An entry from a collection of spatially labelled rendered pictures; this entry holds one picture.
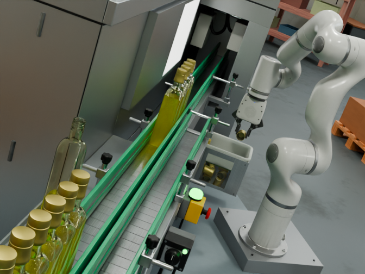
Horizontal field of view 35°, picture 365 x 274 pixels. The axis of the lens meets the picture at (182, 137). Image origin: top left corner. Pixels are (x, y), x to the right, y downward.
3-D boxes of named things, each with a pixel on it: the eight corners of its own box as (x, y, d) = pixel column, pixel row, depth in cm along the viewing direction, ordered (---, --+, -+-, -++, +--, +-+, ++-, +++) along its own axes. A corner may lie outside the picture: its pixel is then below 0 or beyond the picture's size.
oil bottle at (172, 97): (152, 138, 204) (170, 83, 196) (167, 144, 203) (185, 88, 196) (148, 143, 198) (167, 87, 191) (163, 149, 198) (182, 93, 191)
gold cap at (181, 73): (175, 82, 190) (180, 70, 189) (171, 78, 193) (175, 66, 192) (184, 84, 192) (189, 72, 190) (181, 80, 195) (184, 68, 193)
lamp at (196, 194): (189, 192, 187) (192, 184, 186) (202, 197, 186) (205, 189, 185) (187, 198, 183) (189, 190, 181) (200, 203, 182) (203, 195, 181)
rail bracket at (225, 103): (201, 106, 289) (215, 64, 281) (232, 118, 288) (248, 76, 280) (200, 109, 285) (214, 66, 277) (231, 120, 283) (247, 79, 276)
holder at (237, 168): (180, 158, 250) (191, 126, 244) (239, 180, 248) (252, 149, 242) (172, 172, 234) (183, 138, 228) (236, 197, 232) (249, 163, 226)
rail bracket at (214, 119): (183, 125, 225) (193, 96, 221) (223, 140, 224) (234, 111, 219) (182, 127, 222) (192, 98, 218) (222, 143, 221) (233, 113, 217)
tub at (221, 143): (197, 145, 247) (203, 128, 243) (246, 164, 245) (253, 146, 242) (190, 160, 230) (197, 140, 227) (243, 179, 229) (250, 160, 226)
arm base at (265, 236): (276, 229, 224) (294, 189, 216) (294, 260, 207) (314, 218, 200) (232, 222, 218) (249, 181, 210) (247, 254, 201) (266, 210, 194)
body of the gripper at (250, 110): (244, 91, 224) (234, 117, 228) (268, 100, 222) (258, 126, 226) (246, 87, 231) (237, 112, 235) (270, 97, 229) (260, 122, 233)
